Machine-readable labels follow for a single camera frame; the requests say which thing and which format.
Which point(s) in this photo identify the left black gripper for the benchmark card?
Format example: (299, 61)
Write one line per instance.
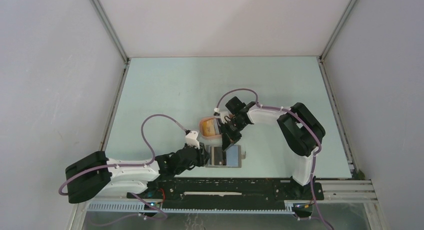
(203, 156)

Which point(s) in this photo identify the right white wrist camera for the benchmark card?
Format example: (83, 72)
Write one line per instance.
(223, 117)

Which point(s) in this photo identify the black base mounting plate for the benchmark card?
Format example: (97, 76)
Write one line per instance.
(228, 202)

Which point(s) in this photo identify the yellow credit card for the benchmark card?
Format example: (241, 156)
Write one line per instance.
(208, 128)

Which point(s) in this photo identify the aluminium frame rail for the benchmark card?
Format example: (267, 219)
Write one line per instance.
(348, 192)

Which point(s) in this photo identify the white cable duct strip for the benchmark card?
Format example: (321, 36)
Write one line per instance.
(138, 207)

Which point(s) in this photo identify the pink oval tray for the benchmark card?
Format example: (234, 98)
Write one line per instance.
(218, 133)

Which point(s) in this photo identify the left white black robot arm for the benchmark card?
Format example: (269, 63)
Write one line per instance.
(98, 175)

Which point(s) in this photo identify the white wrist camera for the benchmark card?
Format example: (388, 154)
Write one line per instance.
(223, 117)
(191, 139)

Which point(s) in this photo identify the right controller board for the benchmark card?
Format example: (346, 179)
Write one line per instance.
(303, 207)

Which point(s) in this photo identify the grey card holder wallet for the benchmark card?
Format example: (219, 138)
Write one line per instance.
(234, 157)

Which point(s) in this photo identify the black credit card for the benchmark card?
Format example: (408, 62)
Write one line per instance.
(218, 156)

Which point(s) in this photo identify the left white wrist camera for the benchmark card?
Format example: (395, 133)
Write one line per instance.
(191, 139)

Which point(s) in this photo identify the left controller board red led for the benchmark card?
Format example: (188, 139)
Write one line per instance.
(152, 206)

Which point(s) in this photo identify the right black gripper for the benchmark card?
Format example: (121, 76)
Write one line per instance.
(227, 141)

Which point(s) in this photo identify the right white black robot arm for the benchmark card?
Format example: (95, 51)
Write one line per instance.
(301, 130)

